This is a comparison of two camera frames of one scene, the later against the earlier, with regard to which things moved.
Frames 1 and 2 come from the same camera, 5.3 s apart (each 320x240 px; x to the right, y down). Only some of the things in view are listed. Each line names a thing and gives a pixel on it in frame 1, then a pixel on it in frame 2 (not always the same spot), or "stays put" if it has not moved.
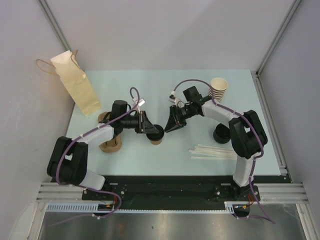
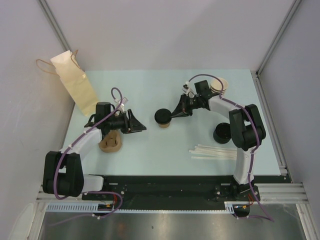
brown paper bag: x=66 y=66 stays put
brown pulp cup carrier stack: x=113 y=145 stays put
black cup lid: x=156 y=136 to x=163 y=116
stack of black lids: x=221 y=134 stays put
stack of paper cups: x=219 y=85 stays put
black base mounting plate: x=171 y=191 stays put
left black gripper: x=144 y=125 to x=131 y=125
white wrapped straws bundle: x=213 y=152 stays put
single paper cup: x=157 y=142 to x=164 y=126
